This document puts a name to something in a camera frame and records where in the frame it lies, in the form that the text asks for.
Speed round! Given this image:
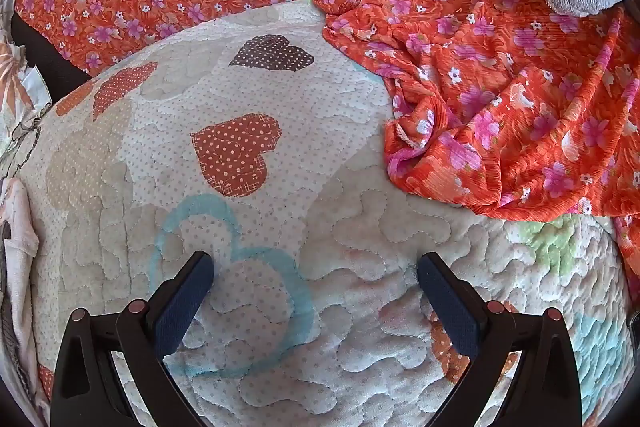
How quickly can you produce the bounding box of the white floral pillow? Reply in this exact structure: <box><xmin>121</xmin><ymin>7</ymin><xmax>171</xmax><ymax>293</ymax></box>
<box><xmin>0</xmin><ymin>0</ymin><xmax>51</xmax><ymax>158</ymax></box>

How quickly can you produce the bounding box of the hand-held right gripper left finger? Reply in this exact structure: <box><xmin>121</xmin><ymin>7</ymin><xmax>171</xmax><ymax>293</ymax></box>
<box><xmin>50</xmin><ymin>251</ymin><xmax>216</xmax><ymax>427</ymax></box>

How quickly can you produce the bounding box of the black cloth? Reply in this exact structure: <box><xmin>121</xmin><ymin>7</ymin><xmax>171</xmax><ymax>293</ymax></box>
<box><xmin>11</xmin><ymin>14</ymin><xmax>93</xmax><ymax>100</ymax></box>

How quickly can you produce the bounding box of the pale pink garment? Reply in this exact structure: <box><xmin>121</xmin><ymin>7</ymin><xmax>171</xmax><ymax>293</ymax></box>
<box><xmin>0</xmin><ymin>179</ymin><xmax>41</xmax><ymax>408</ymax></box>

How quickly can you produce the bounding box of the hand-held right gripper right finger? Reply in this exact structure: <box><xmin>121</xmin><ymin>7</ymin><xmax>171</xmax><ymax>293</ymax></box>
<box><xmin>416</xmin><ymin>252</ymin><xmax>583</xmax><ymax>427</ymax></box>

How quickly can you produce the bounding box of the crumpled orange floral cloth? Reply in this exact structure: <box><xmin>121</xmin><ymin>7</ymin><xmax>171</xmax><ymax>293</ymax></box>
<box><xmin>312</xmin><ymin>0</ymin><xmax>640</xmax><ymax>288</ymax></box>

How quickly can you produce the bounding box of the quilted heart print blanket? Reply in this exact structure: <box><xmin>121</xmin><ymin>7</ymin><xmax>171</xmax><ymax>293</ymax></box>
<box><xmin>30</xmin><ymin>0</ymin><xmax>628</xmax><ymax>427</ymax></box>

